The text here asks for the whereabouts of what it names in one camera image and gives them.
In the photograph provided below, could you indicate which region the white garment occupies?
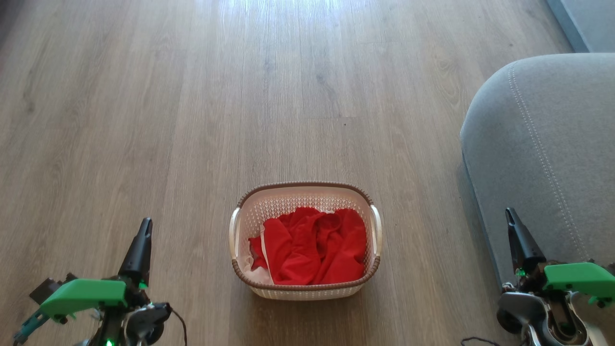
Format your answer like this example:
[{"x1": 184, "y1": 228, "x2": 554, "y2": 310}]
[{"x1": 240, "y1": 223, "x2": 275, "y2": 285}]

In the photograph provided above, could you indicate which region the red printed jersey garment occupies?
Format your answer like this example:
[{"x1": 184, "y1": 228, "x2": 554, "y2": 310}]
[{"x1": 262, "y1": 207, "x2": 368, "y2": 286}]

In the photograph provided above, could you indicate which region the white brown-rimmed laundry basket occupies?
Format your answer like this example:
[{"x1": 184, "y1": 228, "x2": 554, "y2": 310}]
[{"x1": 229, "y1": 181, "x2": 383, "y2": 301}]

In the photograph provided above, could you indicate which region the grey sofa seat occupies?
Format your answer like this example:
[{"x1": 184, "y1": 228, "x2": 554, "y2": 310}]
[{"x1": 547, "y1": 0, "x2": 615, "y2": 53}]

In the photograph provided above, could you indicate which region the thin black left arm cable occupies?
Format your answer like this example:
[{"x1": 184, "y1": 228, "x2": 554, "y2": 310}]
[{"x1": 170, "y1": 309, "x2": 188, "y2": 346}]

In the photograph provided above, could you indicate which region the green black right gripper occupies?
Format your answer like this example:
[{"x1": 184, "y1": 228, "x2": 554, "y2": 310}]
[{"x1": 502, "y1": 208, "x2": 615, "y2": 308}]

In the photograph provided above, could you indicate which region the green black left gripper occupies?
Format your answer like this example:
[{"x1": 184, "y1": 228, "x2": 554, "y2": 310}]
[{"x1": 13, "y1": 218, "x2": 153, "y2": 343}]

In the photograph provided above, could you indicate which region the plain red garment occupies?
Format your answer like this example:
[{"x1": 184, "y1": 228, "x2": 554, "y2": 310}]
[{"x1": 248, "y1": 235, "x2": 268, "y2": 270}]

